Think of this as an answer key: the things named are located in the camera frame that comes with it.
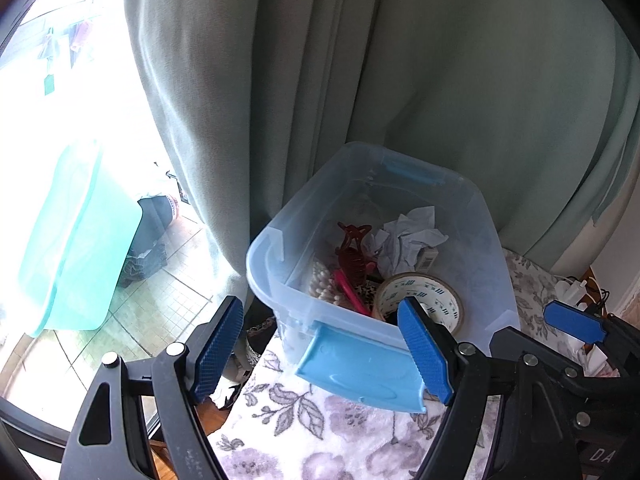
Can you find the grey floral fleece blanket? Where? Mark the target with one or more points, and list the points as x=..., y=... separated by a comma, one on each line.
x=350, y=435

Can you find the black white patterned cloth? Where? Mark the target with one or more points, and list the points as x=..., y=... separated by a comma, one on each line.
x=250, y=355

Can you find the clear plastic storage bin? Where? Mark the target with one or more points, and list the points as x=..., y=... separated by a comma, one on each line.
x=480, y=240

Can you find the brown tape roll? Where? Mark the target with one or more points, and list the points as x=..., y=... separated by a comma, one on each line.
x=430, y=292

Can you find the pale green curtain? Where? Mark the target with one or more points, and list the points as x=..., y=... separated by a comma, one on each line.
x=450, y=85

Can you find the pink round mirror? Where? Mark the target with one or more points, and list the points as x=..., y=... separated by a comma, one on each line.
x=350, y=290

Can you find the leopard print scrunchie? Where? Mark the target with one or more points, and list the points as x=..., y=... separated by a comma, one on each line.
x=367, y=292

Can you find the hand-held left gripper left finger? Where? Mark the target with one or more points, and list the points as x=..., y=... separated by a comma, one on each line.
x=220, y=345

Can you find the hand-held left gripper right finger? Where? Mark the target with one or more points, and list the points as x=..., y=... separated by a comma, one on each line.
x=425, y=350

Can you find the small blue white box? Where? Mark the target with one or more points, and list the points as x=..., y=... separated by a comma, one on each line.
x=427, y=258

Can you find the hanging clothes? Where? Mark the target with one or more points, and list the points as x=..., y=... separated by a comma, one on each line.
x=50, y=47

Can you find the bag of cotton swabs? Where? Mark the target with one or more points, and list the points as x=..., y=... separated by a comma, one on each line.
x=325, y=285

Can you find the dark bag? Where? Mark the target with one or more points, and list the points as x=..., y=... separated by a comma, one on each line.
x=150, y=230

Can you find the dark red hair claw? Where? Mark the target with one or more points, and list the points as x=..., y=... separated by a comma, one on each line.
x=350, y=255

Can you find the white charger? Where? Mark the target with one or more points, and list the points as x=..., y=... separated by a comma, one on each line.
x=570, y=287

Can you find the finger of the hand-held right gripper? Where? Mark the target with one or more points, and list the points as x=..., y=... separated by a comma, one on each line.
x=505, y=342
x=575, y=321

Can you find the teal plastic bin lid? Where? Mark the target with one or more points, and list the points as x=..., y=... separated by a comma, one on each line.
x=70, y=245

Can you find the white paper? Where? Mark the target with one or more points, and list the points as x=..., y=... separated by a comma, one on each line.
x=405, y=245

